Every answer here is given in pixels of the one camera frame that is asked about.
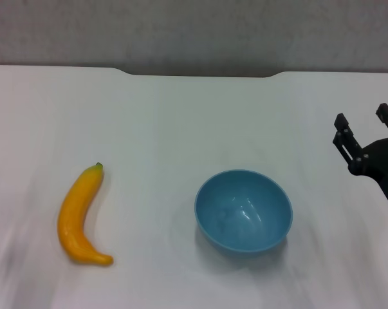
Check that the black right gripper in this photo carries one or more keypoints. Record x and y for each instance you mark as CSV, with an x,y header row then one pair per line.
x,y
383,157

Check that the yellow plastic banana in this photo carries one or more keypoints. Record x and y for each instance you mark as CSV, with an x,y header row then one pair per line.
x,y
71,219

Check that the blue plastic bowl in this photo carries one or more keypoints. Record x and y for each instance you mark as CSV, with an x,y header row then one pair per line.
x,y
242,222

